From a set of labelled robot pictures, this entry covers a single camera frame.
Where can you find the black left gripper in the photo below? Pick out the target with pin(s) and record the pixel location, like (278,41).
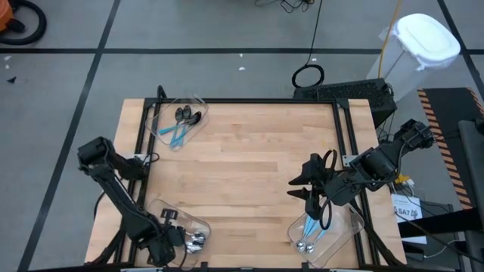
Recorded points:
(162,242)

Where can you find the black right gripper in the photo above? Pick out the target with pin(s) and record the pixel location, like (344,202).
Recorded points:
(321,185)

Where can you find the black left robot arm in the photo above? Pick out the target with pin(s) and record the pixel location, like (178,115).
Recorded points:
(125,204)

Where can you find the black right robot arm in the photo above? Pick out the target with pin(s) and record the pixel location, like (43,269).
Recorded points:
(378,164)

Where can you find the clear plastic container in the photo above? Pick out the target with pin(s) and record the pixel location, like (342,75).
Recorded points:
(196,226)
(196,132)
(340,234)

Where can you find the yellow plug power strip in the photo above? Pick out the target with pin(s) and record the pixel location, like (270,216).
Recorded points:
(402,179)

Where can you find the black perforated computer case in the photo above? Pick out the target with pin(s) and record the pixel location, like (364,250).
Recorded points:
(344,92)

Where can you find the white paper label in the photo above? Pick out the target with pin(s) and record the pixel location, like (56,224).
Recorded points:
(406,211)

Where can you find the black hazard-striped mat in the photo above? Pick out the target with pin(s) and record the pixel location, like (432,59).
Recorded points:
(446,109)

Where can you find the dark grey equipment stand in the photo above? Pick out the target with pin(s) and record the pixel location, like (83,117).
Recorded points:
(472,158)

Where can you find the white lined trash bin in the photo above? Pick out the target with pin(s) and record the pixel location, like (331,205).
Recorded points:
(427,38)

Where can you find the black floor scrap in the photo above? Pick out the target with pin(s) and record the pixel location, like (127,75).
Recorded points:
(12,79)

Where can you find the orange vacuum cleaner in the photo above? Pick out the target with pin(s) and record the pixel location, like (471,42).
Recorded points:
(4,17)

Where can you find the black aluminium table frame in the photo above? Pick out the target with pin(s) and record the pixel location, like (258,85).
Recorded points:
(264,101)

